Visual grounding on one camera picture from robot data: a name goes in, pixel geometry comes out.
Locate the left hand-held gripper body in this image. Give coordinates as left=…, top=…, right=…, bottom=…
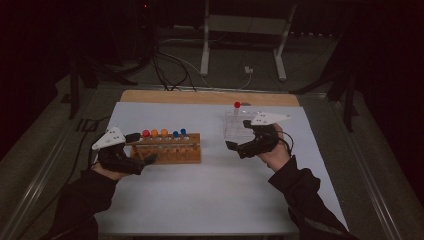
left=91, top=126, right=148, bottom=176

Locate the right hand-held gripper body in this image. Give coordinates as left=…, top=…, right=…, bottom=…
left=237, top=111, right=292, bottom=160

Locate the red capped test tube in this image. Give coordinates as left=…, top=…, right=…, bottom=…
left=142, top=129, right=151, bottom=154
left=233, top=101, right=242, bottom=125

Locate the clear acrylic test tube rack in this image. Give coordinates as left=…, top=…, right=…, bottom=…
left=223, top=109, right=264, bottom=143

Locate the orange capped test tube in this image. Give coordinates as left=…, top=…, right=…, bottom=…
left=150, top=129, right=159, bottom=154
left=160, top=128, right=169, bottom=154

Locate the wooden test tube rack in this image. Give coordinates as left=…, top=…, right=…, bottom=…
left=128, top=132, right=203, bottom=165

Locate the person's left hand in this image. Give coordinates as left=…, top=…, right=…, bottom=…
left=90, top=162, right=134, bottom=182

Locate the person's right hand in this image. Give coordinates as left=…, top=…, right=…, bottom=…
left=258, top=123, right=292, bottom=173

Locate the black stand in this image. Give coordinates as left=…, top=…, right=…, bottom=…
left=68, top=56, right=139, bottom=120
left=289, top=66, right=360, bottom=133

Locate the grey metal stand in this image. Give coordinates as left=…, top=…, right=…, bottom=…
left=199, top=0, right=298, bottom=82

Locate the right hand-held gripper cable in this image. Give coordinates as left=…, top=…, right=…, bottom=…
left=278, top=130, right=295, bottom=157

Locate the metal frame rail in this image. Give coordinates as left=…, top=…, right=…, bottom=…
left=326, top=94, right=403, bottom=240
left=0, top=84, right=101, bottom=240
left=96, top=83, right=329, bottom=99

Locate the black floor bracket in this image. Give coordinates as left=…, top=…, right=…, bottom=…
left=76, top=118, right=100, bottom=133

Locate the black cable bundle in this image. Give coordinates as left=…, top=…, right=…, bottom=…
left=151, top=46, right=198, bottom=93

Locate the white cable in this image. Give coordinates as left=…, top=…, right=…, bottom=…
left=159, top=38, right=254, bottom=91

